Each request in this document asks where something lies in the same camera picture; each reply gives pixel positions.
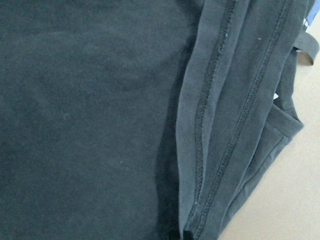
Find black graphic t-shirt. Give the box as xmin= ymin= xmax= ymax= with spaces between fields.
xmin=0 ymin=0 xmax=319 ymax=240

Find brown paper table cover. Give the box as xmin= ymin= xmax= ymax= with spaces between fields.
xmin=220 ymin=53 xmax=320 ymax=240

